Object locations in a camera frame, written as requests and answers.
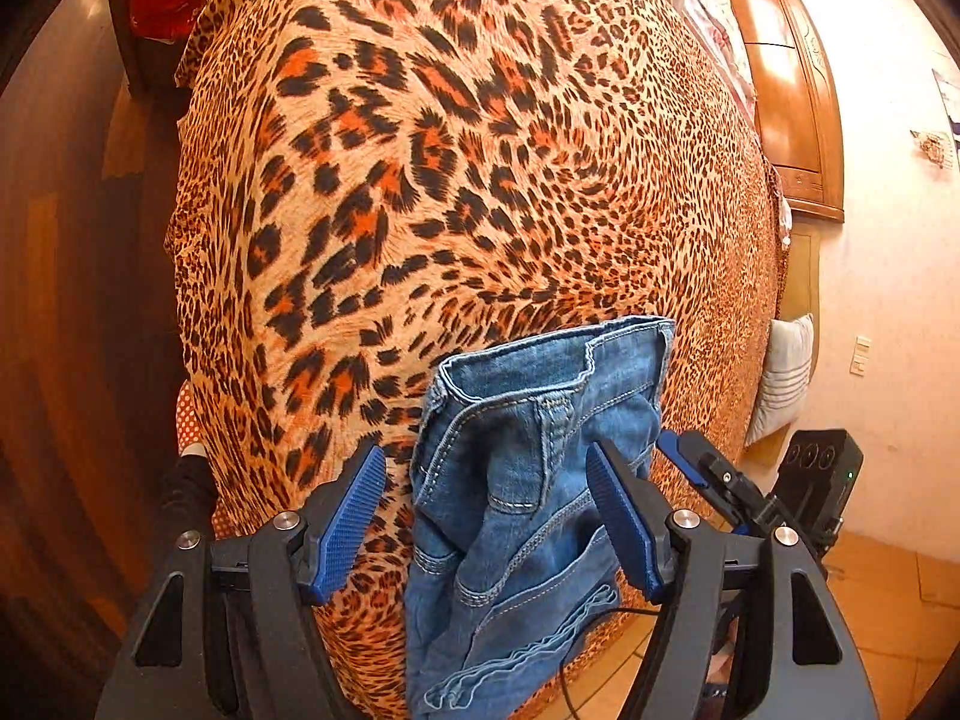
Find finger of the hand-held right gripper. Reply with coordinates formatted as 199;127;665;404
656;429;773;533

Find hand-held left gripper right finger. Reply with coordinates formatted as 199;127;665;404
585;441;878;720

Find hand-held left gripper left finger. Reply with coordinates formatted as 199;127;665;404
96;444;387;720

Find blue denim pants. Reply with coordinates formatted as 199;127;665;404
403;315;677;720

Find grey striped pillow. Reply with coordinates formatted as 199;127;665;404
745;313;816;447

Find person's black sock leg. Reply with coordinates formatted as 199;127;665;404
154;454;218;541

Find polka dot slipper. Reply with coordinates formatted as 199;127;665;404
174;379;207;458

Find leopard print bedspread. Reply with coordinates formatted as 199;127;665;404
165;0;788;720

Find dark wooden headboard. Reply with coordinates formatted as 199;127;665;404
709;0;847;224

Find floral bed sheet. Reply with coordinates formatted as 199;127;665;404
679;0;792;248

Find black cable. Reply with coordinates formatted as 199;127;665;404
559;604;665;720

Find small wall ornament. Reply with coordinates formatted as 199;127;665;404
910;129;957;170

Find wall poster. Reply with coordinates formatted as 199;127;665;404
932;67;960;128

